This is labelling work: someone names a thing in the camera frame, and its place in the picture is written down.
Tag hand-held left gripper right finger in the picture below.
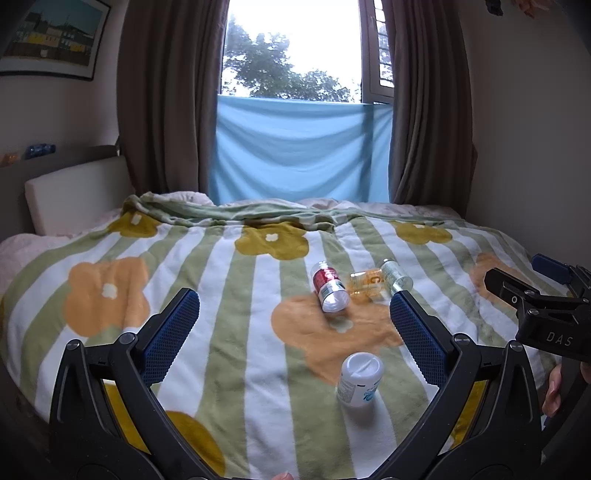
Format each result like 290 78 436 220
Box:
390 291 542 462

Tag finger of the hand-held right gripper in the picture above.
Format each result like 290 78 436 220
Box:
484 268 541 309
531 253 591 298

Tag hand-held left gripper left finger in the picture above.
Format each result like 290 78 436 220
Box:
48 288 201 462

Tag white pill bottle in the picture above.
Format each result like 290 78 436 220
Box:
336 352 385 408

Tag clear cup with green label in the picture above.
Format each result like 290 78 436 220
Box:
376 258 414 296

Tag clear orange cup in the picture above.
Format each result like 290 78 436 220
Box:
347 271 386 305

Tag clear cup with red label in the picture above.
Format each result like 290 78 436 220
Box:
311 261 349 313

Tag person's right hand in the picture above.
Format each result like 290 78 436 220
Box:
542 364 563 417

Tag striped floral blanket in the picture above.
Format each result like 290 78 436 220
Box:
0 191 573 480

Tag white headboard cushion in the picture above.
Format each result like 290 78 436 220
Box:
24 154 136 236

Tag brown curtain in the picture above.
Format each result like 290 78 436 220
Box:
382 0 477 206
115 0 232 206

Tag grey headboard shelf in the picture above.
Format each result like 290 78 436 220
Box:
0 144 124 186

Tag light blue cloth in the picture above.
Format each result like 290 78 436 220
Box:
208 95 394 205

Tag green tree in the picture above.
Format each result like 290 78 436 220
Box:
222 14 362 103

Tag brown window frame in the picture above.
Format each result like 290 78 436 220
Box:
358 0 396 105

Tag framed wall poster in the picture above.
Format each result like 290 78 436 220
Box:
0 0 112 82

